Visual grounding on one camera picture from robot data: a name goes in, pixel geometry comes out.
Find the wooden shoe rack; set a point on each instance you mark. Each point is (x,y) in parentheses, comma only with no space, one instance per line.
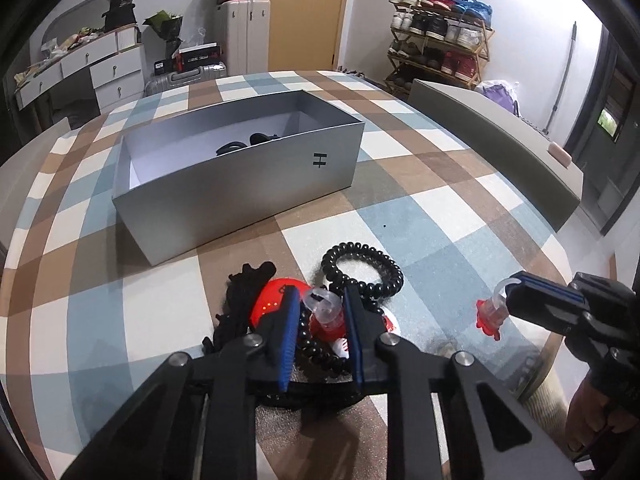
(482,50)

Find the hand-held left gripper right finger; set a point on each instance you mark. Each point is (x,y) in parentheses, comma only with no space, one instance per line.
(354,345)

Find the silver suitcase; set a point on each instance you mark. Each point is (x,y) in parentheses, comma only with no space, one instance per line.
(195,77)

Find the white dressing table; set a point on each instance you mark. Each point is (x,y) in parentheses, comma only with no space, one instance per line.
(110,67)

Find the black fabric scrunchie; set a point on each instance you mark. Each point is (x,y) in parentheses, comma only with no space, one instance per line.
(240,290)

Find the red round hair clip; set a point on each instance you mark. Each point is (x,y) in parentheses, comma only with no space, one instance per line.
(265,300)

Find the person's right hand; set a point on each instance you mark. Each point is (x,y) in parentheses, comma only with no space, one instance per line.
(585,417)

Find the grey arched mirror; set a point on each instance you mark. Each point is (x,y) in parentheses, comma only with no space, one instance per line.
(70,15)

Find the grey sofa back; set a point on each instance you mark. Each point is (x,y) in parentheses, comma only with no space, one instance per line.
(480,135)

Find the black and red box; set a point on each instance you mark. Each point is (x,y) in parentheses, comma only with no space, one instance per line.
(200,56)

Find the black bag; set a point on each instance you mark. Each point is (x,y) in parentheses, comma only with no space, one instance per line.
(120,5)

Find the grey cardboard box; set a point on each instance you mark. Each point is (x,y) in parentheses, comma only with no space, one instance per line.
(225,210)

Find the red earring with clear hook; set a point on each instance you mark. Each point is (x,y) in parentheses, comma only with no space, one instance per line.
(327,322)
(487,317)

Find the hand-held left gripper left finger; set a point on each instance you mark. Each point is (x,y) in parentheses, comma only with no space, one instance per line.
(285,345)

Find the wooden door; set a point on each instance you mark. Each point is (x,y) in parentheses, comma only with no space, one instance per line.
(305,10)

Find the wrapped flower bouquet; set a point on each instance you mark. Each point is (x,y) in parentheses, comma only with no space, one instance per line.
(165,27)

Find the shoe rack with shoes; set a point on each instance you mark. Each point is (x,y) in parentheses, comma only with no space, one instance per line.
(440,27)

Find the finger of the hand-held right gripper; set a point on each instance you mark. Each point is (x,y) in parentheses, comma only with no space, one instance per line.
(542,312)
(547,290)

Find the small pink case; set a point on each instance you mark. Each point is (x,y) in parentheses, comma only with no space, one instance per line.
(559,155)

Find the white suitcase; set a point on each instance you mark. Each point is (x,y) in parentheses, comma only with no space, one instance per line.
(242,35)

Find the purple bag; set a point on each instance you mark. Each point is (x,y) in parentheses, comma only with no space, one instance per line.
(497,95)

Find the grey mop pole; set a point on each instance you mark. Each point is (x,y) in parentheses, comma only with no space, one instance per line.
(562,75)

